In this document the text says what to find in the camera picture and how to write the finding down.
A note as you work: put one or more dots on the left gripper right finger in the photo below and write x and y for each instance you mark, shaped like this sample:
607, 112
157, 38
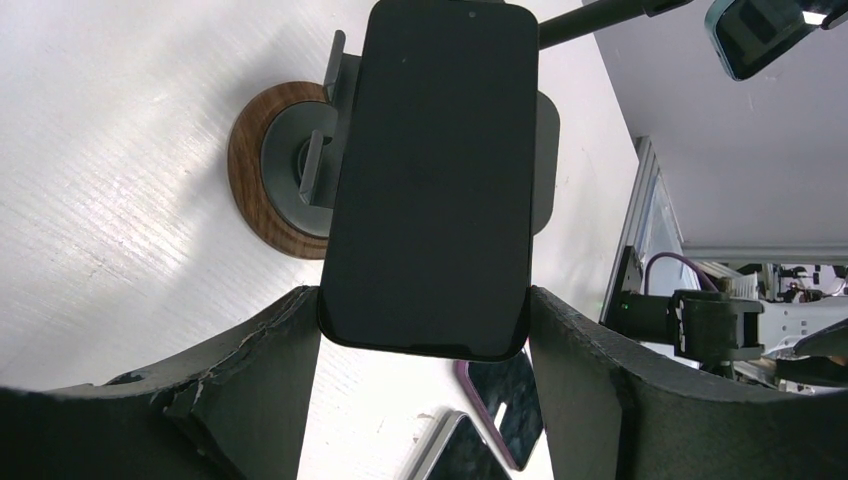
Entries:
614, 409

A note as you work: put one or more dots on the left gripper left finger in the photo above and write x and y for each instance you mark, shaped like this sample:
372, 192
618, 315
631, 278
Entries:
232, 407

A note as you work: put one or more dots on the purple smartphone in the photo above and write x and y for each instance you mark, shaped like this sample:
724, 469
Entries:
504, 394

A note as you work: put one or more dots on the black smartphone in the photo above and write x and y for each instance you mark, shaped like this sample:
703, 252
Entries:
455, 450
431, 313

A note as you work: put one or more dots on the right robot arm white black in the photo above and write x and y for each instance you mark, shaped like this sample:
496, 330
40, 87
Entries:
792, 347

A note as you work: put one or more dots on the round wooden base phone stand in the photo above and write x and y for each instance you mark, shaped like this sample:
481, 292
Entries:
285, 172

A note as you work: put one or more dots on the black pole phone stand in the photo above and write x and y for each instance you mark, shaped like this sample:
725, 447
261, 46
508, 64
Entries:
599, 15

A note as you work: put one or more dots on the teal smartphone on pole stand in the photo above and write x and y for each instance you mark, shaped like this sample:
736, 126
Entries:
749, 35

